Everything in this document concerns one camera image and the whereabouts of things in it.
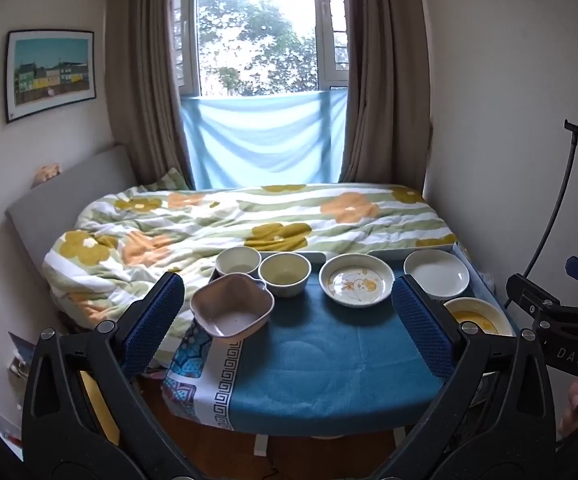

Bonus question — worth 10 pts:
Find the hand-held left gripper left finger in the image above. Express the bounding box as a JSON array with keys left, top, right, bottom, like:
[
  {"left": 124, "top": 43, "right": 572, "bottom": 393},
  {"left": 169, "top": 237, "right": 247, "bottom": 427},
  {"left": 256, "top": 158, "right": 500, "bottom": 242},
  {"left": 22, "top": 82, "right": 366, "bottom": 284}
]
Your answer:
[{"left": 21, "top": 271, "right": 204, "bottom": 480}]

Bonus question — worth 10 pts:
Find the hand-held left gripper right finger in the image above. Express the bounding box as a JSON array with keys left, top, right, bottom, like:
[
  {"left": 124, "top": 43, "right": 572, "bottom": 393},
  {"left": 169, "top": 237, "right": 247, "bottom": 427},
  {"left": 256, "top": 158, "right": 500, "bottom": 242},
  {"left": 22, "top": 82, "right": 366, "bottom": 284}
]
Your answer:
[{"left": 374, "top": 274, "right": 557, "bottom": 480}]

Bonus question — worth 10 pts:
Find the cream dish yellow inside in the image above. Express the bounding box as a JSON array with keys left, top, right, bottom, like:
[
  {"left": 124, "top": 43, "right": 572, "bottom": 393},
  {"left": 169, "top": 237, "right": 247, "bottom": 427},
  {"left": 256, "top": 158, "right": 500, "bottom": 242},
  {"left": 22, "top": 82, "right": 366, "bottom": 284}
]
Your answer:
[{"left": 443, "top": 297, "right": 516, "bottom": 338}]

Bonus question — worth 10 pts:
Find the pink square bowl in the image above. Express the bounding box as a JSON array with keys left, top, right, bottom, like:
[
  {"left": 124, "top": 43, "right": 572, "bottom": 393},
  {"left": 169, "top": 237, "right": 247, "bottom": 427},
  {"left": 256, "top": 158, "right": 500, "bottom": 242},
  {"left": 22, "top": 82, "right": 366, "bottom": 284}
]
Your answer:
[{"left": 190, "top": 273, "right": 275, "bottom": 338}]

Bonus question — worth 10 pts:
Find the cream round bowl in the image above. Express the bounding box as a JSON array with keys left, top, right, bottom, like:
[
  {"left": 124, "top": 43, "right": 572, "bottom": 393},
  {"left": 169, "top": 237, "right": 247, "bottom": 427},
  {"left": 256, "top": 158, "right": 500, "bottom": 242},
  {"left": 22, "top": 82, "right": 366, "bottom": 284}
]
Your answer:
[
  {"left": 258, "top": 252, "right": 312, "bottom": 298},
  {"left": 215, "top": 247, "right": 262, "bottom": 281}
]

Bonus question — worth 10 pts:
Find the person's right hand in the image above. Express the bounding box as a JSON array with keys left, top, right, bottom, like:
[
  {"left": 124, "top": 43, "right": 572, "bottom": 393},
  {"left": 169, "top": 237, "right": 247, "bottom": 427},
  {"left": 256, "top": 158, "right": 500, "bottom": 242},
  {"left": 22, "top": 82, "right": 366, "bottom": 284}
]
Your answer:
[{"left": 558, "top": 381, "right": 578, "bottom": 443}]

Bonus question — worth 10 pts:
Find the plain white plate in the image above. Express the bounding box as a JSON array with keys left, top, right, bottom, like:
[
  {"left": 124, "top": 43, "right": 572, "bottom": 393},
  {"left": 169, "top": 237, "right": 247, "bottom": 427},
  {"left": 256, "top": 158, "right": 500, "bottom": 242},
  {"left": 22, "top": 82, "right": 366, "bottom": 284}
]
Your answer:
[{"left": 403, "top": 250, "right": 470, "bottom": 299}]

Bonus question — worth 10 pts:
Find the cartoon print plate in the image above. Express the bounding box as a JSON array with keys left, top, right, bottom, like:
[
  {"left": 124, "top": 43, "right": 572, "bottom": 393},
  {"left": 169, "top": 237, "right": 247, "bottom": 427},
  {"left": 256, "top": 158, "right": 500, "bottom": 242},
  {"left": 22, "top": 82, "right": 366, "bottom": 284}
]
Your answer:
[{"left": 319, "top": 254, "right": 395, "bottom": 308}]

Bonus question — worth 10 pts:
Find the black curved pole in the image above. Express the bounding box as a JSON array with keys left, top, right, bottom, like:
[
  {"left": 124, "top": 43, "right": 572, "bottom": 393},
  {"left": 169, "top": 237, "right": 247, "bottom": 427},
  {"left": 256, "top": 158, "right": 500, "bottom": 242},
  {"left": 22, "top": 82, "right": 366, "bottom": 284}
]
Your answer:
[{"left": 506, "top": 119, "right": 578, "bottom": 311}]

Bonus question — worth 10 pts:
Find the blue patterned tablecloth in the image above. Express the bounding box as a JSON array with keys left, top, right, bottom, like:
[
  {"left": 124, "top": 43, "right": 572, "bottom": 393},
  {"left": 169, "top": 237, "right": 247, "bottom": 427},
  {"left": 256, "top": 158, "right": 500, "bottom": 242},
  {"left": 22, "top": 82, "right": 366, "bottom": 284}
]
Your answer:
[{"left": 163, "top": 247, "right": 520, "bottom": 431}]

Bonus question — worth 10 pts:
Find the floral striped blanket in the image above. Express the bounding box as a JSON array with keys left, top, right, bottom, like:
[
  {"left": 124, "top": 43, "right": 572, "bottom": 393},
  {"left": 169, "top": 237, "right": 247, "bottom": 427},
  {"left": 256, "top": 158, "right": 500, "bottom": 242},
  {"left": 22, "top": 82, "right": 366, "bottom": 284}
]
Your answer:
[{"left": 44, "top": 183, "right": 457, "bottom": 366}]

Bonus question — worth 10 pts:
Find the green checked pillow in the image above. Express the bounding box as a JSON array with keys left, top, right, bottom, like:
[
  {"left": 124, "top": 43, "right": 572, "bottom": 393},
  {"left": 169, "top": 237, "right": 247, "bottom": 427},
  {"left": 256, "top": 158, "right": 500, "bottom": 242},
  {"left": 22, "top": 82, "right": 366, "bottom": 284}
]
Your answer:
[{"left": 144, "top": 167, "right": 192, "bottom": 193}]

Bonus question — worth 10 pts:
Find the grey padded headboard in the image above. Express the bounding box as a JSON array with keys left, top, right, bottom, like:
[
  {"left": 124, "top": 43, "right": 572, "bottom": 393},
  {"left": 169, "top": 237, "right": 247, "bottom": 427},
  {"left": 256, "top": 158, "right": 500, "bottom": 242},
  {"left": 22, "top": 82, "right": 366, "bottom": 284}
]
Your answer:
[{"left": 5, "top": 145, "right": 137, "bottom": 306}]

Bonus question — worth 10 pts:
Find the small plush toy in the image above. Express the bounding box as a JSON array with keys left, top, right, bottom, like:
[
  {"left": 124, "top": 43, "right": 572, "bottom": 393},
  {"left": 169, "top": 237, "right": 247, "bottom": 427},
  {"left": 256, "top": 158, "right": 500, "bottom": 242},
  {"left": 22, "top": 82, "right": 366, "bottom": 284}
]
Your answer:
[{"left": 31, "top": 162, "right": 62, "bottom": 188}]

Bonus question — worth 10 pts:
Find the light blue cloth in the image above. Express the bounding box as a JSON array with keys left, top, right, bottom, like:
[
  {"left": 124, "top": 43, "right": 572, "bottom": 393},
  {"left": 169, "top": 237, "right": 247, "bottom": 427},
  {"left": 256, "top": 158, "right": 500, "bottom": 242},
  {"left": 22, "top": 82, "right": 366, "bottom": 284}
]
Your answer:
[{"left": 181, "top": 87, "right": 350, "bottom": 191}]

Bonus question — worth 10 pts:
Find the brown curtain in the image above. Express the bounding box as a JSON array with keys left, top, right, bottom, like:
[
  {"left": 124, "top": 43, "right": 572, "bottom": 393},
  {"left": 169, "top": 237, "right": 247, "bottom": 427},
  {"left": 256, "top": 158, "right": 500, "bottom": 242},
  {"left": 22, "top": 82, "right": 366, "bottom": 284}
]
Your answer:
[
  {"left": 104, "top": 0, "right": 194, "bottom": 191},
  {"left": 339, "top": 0, "right": 432, "bottom": 193}
]

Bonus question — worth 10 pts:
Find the window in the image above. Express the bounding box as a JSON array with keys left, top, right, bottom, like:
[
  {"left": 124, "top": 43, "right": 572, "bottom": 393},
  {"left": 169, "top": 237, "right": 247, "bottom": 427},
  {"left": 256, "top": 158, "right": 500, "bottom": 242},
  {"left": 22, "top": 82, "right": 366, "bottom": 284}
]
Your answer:
[{"left": 171, "top": 0, "right": 352, "bottom": 98}]

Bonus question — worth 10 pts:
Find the framed wall picture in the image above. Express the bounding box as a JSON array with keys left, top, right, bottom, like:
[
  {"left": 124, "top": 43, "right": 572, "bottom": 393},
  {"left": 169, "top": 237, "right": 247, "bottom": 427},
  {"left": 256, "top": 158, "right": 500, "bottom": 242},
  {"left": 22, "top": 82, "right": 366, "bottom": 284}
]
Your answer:
[{"left": 5, "top": 30, "right": 97, "bottom": 125}]

